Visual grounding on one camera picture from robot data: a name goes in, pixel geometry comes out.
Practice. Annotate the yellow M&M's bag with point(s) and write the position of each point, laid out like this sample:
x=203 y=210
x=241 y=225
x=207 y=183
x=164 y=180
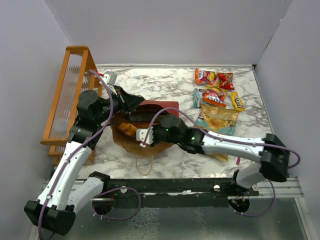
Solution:
x=236 y=101

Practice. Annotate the wooden rack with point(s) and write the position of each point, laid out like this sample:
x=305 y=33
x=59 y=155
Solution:
x=74 y=78

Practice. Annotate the red snack packet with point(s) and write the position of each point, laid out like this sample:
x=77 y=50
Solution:
x=226 y=81

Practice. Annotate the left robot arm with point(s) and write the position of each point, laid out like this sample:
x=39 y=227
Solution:
x=56 y=207

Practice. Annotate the orange chips bag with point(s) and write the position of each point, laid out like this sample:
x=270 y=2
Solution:
x=128 y=128

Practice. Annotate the colourful Fox's fruits bag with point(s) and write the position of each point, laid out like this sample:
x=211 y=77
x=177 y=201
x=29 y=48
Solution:
x=205 y=77

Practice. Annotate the pink marker pen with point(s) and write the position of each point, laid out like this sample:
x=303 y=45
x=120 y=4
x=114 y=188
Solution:
x=238 y=160

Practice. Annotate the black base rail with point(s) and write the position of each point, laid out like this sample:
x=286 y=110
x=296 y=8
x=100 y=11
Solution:
x=167 y=193

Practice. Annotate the green Fox's candy bag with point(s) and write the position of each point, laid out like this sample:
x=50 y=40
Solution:
x=198 y=97

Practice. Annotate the orange white snack packet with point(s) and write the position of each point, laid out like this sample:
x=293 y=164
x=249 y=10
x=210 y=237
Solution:
x=214 y=96

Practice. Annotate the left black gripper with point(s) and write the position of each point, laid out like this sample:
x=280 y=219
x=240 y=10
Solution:
x=128 y=102

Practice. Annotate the gold crispy snack bag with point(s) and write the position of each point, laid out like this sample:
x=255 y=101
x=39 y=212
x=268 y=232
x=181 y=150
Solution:
x=218 y=119

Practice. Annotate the red brown paper bag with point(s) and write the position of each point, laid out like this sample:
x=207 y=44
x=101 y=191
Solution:
x=143 y=116

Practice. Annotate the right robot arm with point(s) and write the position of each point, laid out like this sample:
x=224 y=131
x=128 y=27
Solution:
x=269 y=155

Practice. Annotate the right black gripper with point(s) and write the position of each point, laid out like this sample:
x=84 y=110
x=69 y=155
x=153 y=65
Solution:
x=155 y=128

